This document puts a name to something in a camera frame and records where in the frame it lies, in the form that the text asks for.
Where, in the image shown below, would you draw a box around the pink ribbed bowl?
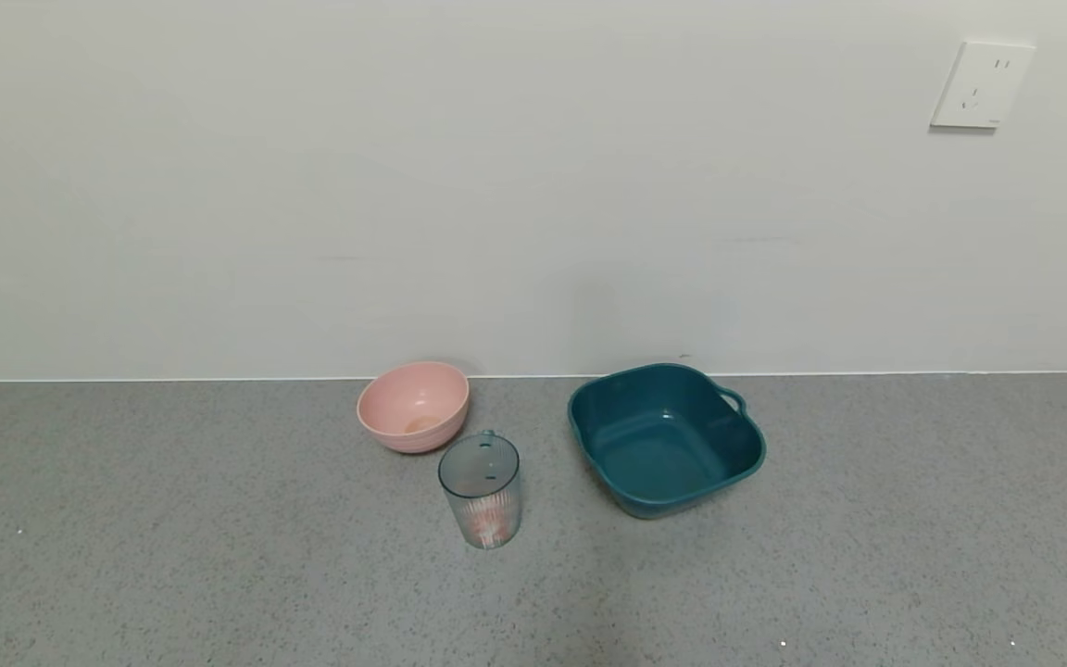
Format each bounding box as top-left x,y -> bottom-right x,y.
357,361 -> 471,454

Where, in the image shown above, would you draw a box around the teal square basin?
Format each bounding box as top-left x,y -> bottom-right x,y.
568,362 -> 767,520

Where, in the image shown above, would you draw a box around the red white candy pieces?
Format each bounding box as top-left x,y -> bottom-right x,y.
467,503 -> 512,548

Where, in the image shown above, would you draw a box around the clear blue ribbed cup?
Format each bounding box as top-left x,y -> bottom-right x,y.
438,430 -> 522,551

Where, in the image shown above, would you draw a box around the white wall socket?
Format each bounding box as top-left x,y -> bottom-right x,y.
930,41 -> 1036,130

